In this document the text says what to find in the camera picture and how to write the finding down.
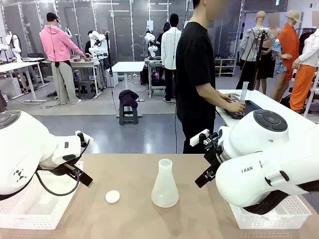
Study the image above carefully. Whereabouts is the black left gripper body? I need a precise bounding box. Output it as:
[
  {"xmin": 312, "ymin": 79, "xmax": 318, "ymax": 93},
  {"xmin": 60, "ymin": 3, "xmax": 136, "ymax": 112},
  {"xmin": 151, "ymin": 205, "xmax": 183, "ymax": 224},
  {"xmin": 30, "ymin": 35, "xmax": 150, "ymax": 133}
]
[{"xmin": 62, "ymin": 162, "xmax": 84, "ymax": 179}]

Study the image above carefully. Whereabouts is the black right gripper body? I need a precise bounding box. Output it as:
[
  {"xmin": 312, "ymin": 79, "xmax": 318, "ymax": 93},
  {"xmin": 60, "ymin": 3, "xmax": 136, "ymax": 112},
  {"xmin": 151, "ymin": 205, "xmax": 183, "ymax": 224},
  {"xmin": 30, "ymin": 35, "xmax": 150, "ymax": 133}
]
[{"xmin": 203, "ymin": 146, "xmax": 225, "ymax": 180}]

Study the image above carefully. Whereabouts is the white round flask cap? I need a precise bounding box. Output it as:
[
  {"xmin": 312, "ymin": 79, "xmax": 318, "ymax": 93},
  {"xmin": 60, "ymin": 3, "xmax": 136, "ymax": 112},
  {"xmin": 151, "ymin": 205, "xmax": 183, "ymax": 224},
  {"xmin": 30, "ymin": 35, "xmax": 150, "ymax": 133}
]
[{"xmin": 105, "ymin": 190, "xmax": 121, "ymax": 204}]

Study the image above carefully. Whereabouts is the translucent plastic conical flask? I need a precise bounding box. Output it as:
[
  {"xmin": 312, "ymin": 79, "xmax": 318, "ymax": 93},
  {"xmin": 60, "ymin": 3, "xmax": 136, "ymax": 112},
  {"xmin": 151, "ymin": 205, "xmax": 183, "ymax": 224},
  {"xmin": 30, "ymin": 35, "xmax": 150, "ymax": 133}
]
[{"xmin": 151, "ymin": 158, "xmax": 179, "ymax": 208}]

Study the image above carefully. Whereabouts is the clear plastic graduated cylinder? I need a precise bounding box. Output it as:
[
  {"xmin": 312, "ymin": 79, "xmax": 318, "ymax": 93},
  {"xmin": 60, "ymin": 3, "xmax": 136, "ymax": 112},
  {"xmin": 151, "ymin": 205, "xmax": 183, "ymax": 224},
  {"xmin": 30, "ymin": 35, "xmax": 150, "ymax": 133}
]
[{"xmin": 239, "ymin": 82, "xmax": 250, "ymax": 117}]

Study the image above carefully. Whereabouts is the person's right forearm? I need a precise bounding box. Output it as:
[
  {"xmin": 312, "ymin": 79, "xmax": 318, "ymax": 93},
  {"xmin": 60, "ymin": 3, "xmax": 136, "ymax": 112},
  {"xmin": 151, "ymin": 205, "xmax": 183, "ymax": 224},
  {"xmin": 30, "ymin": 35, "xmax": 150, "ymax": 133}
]
[{"xmin": 195, "ymin": 84, "xmax": 229, "ymax": 112}]

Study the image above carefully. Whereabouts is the person's right hand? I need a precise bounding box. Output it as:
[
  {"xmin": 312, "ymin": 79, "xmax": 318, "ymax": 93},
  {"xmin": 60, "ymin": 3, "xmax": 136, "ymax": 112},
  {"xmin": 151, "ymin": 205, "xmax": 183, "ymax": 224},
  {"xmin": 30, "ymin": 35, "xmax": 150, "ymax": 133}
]
[{"xmin": 225, "ymin": 101, "xmax": 247, "ymax": 115}]

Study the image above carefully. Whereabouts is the person's left hand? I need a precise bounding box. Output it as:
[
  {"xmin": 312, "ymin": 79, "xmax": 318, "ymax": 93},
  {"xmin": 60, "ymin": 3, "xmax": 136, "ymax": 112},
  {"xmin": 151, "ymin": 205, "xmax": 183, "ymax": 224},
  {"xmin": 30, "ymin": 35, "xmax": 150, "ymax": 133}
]
[{"xmin": 223, "ymin": 92, "xmax": 241, "ymax": 103}]

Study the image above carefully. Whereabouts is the white plastic mesh basket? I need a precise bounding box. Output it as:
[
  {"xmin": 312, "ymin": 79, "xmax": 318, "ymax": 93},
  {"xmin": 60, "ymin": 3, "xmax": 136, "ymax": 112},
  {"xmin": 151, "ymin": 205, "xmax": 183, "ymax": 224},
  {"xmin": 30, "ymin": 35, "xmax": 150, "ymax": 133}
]
[
  {"xmin": 0, "ymin": 160, "xmax": 85, "ymax": 230},
  {"xmin": 229, "ymin": 195, "xmax": 312, "ymax": 230}
]

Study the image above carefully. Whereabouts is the black plastic tray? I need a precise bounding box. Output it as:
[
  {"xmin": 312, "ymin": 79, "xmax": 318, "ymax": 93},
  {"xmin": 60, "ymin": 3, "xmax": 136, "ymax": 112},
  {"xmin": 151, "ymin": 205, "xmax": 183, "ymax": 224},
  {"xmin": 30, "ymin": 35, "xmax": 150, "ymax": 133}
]
[{"xmin": 223, "ymin": 99, "xmax": 265, "ymax": 120}]

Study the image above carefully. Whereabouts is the dark grey step stool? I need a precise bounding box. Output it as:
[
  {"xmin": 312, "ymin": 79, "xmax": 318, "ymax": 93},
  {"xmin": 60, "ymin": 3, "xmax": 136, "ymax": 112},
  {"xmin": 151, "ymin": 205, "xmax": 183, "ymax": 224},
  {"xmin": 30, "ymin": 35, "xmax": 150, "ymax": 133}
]
[{"xmin": 118, "ymin": 99, "xmax": 140, "ymax": 125}]

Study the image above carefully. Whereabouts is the grey plastic stool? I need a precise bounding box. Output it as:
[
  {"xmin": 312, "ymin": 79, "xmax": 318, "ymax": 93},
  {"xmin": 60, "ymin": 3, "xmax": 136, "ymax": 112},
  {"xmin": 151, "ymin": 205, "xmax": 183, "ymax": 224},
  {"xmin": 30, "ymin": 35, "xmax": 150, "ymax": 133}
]
[{"xmin": 78, "ymin": 80, "xmax": 95, "ymax": 100}]

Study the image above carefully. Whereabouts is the dark clothing bundle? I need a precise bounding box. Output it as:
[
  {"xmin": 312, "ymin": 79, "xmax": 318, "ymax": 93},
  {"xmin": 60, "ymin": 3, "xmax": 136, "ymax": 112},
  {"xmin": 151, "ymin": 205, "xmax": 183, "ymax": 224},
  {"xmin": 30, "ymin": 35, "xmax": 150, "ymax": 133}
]
[{"xmin": 118, "ymin": 89, "xmax": 140, "ymax": 109}]

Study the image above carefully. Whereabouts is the wooden shoe rack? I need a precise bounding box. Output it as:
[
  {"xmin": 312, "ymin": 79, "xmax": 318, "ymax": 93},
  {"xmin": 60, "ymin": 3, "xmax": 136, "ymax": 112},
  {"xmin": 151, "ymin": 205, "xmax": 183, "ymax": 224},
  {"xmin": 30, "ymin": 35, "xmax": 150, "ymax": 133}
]
[{"xmin": 214, "ymin": 57, "xmax": 237, "ymax": 77}]

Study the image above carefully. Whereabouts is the person in black T-shirt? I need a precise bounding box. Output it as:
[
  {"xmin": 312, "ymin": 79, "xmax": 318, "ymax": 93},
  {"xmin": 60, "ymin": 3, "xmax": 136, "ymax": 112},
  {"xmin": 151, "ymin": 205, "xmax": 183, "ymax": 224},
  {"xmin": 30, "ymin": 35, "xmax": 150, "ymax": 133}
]
[{"xmin": 175, "ymin": 0, "xmax": 247, "ymax": 154}]

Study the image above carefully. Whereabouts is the white workbench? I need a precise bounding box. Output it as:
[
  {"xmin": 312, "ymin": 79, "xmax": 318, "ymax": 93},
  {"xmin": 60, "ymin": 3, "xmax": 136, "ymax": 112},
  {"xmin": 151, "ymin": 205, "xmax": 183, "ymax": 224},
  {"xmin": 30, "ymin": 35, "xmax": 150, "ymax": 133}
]
[{"xmin": 44, "ymin": 57, "xmax": 105, "ymax": 98}]

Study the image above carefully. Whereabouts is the mannequin in black dress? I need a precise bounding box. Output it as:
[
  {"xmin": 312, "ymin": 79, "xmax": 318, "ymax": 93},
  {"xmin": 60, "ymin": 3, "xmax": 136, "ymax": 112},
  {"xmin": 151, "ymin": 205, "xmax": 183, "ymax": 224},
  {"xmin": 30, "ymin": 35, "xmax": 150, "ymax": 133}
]
[{"xmin": 255, "ymin": 26, "xmax": 275, "ymax": 95}]

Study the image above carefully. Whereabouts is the black tripod stand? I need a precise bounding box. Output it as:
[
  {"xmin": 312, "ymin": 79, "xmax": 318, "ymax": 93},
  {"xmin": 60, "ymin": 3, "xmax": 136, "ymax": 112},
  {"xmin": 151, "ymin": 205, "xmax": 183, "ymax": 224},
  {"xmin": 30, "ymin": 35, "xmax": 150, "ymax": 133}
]
[{"xmin": 249, "ymin": 27, "xmax": 269, "ymax": 91}]

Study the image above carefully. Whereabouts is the white standing desk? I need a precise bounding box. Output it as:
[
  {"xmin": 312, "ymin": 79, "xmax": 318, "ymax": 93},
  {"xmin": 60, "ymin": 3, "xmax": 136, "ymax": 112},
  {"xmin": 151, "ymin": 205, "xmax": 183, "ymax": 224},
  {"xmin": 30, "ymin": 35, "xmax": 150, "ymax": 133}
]
[{"xmin": 111, "ymin": 61, "xmax": 146, "ymax": 103}]

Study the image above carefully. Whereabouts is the mannequin with orange trousers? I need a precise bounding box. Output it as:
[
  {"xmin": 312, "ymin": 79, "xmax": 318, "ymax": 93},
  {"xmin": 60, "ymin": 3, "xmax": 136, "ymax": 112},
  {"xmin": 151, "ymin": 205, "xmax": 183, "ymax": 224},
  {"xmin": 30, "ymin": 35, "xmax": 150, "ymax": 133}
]
[{"xmin": 290, "ymin": 22, "xmax": 319, "ymax": 113}]

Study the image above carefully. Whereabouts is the long white desk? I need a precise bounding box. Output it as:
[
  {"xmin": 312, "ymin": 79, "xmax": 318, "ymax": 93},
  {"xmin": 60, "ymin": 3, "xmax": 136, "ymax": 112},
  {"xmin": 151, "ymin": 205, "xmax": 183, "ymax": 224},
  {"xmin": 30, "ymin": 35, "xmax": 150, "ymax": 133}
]
[{"xmin": 0, "ymin": 61, "xmax": 49, "ymax": 103}]

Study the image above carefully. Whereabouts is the mannequin in blue floral dress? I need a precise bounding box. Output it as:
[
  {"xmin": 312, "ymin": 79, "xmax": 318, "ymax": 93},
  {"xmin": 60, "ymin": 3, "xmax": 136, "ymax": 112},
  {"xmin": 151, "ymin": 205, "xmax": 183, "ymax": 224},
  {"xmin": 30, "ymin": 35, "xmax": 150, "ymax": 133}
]
[{"xmin": 269, "ymin": 12, "xmax": 293, "ymax": 102}]

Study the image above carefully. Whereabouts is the mannequin in grey hoodie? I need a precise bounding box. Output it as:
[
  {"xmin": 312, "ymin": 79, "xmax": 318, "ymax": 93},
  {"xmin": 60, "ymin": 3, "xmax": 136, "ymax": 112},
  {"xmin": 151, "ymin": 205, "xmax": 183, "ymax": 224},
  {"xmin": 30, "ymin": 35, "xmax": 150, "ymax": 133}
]
[{"xmin": 235, "ymin": 10, "xmax": 277, "ymax": 90}]

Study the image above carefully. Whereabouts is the person in pink hoodie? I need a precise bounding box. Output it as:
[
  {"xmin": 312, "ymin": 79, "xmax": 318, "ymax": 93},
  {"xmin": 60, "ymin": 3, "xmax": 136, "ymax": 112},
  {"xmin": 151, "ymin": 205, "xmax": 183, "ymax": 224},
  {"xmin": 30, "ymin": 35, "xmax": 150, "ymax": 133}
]
[{"xmin": 39, "ymin": 12, "xmax": 87, "ymax": 105}]

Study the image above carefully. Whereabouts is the mannequin in orange robe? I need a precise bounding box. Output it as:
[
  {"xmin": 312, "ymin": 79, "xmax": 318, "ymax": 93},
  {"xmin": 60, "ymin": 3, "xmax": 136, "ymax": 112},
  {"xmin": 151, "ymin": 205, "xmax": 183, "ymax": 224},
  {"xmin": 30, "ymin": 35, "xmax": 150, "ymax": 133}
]
[{"xmin": 277, "ymin": 9, "xmax": 304, "ymax": 103}]

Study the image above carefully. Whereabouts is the clothes rack with dark garments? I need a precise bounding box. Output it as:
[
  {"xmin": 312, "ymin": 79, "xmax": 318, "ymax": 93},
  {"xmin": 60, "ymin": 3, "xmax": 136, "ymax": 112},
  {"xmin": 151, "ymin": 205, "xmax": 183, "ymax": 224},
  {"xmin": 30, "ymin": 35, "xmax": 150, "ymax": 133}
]
[{"xmin": 295, "ymin": 26, "xmax": 319, "ymax": 63}]

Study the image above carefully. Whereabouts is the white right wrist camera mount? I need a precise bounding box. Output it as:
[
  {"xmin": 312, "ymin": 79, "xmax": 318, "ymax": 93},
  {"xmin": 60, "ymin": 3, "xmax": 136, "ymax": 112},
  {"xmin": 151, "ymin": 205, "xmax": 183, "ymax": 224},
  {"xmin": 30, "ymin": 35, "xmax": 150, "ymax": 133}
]
[{"xmin": 189, "ymin": 128, "xmax": 209, "ymax": 147}]

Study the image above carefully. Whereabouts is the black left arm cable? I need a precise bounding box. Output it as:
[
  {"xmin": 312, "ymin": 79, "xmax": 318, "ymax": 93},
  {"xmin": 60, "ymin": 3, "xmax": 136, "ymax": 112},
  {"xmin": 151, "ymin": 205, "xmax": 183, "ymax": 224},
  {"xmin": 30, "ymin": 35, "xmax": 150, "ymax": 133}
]
[{"xmin": 35, "ymin": 170, "xmax": 81, "ymax": 197}]

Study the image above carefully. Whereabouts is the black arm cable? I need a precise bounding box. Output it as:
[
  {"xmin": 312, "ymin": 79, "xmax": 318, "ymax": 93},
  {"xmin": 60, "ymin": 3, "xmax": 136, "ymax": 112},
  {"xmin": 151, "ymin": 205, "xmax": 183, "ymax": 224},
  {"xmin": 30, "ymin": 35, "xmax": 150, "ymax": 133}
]
[
  {"xmin": 35, "ymin": 170, "xmax": 81, "ymax": 197},
  {"xmin": 243, "ymin": 183, "xmax": 319, "ymax": 215}
]

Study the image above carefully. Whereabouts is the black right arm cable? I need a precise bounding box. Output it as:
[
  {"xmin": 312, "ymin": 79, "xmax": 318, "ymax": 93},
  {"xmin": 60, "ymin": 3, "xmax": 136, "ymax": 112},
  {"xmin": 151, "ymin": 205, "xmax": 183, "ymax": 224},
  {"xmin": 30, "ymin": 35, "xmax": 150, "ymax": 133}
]
[{"xmin": 243, "ymin": 183, "xmax": 319, "ymax": 215}]

